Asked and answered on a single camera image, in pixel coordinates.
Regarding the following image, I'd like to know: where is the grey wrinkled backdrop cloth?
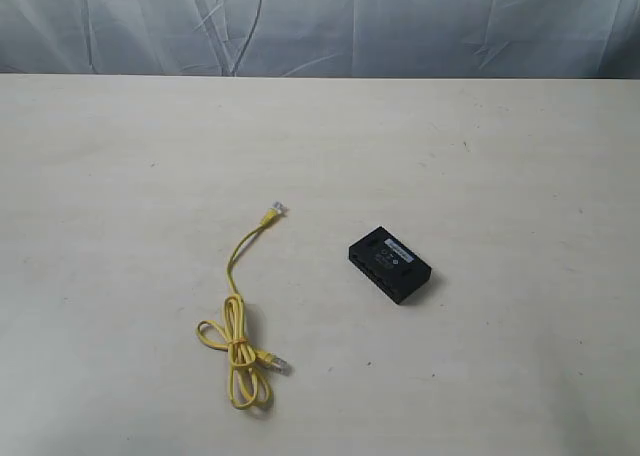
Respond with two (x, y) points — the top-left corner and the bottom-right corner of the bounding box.
(1, 0), (639, 79)

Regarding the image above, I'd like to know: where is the yellow ethernet cable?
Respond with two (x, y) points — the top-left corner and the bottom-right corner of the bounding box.
(195, 201), (293, 409)

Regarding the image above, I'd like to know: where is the black network switch box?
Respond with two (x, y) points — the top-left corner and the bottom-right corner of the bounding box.
(348, 226), (447, 306)

